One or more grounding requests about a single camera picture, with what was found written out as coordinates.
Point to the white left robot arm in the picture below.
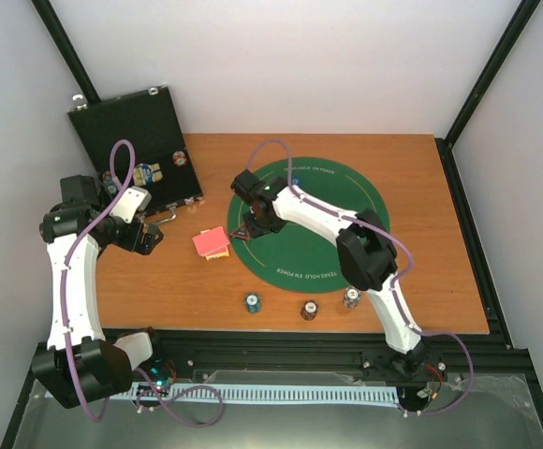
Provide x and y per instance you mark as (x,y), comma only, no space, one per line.
(79,365)

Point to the chip stack in case left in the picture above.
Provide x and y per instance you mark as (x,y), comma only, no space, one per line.
(109,184)

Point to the boxed card deck in case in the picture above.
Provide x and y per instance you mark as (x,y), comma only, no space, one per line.
(146,174)

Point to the pink-backed card deck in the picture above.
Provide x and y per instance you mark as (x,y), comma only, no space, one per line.
(213,240)

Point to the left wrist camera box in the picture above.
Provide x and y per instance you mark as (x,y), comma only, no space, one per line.
(129,203)

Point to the green blue chip stack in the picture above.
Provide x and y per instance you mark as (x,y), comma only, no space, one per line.
(252,302)

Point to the blue white chip stack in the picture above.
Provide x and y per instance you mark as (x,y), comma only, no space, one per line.
(351,298)

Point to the green round poker mat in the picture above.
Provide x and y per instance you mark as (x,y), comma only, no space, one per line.
(296,259)

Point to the gold card box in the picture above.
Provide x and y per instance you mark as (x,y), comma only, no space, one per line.
(218,254)

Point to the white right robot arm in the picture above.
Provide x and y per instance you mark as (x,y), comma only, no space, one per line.
(366,254)

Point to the triangular all in marker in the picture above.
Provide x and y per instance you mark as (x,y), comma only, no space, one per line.
(241,232)

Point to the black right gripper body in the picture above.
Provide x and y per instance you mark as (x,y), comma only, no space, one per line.
(263,226)

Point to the black poker chip case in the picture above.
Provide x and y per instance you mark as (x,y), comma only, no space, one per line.
(148,120)

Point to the orange chip stack in case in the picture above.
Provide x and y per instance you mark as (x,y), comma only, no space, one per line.
(179,158)

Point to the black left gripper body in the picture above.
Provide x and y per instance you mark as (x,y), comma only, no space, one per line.
(126,241)

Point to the white slotted cable duct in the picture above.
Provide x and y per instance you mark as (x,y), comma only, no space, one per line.
(243,394)

